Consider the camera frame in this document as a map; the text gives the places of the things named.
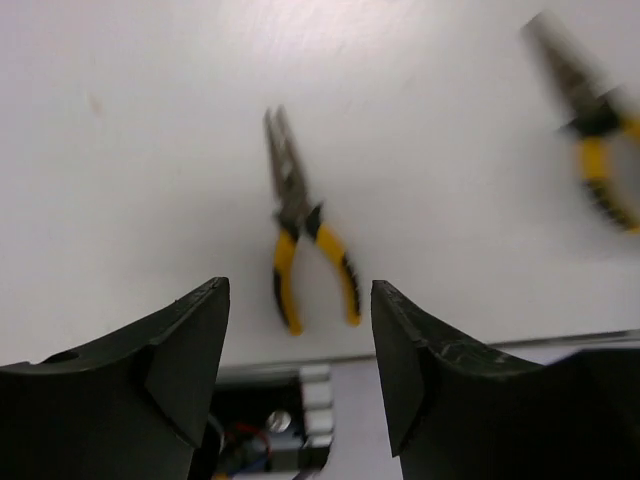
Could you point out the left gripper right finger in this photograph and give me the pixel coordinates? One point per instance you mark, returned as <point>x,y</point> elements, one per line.
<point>459,409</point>

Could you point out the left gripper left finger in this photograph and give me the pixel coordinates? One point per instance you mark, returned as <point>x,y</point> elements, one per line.
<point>132,404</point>

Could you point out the yellow-handled pliers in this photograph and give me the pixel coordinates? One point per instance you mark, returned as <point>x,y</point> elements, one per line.
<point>298,215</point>
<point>594,116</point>

